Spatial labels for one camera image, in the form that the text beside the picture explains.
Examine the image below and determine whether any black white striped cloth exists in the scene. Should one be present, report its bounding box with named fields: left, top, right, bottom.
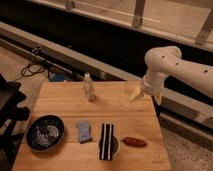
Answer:
left=99, top=123, right=114, bottom=161

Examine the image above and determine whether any black stand at left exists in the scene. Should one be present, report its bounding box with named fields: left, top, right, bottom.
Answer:
left=0, top=74, right=30, bottom=171

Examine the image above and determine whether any brown sausage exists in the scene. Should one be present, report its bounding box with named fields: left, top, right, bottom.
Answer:
left=123, top=137, right=147, bottom=147

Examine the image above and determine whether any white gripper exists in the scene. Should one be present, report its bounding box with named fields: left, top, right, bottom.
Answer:
left=130, top=78, right=163, bottom=105

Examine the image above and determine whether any dark patterned bowl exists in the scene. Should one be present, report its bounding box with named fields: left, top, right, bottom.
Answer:
left=26, top=115, right=65, bottom=152

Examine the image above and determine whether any blue object on floor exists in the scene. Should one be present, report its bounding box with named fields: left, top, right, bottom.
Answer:
left=49, top=74, right=66, bottom=82

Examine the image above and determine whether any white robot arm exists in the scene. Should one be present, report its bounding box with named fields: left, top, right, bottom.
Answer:
left=130, top=46, right=213, bottom=101

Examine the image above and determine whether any black cable on floor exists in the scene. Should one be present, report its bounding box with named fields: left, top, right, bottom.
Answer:
left=20, top=46, right=54, bottom=78

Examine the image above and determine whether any clear plastic bottle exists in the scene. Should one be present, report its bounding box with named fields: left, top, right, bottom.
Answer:
left=83, top=73, right=96, bottom=101

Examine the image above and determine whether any dark round cup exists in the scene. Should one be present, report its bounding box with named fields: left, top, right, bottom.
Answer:
left=98, top=134, right=121, bottom=158

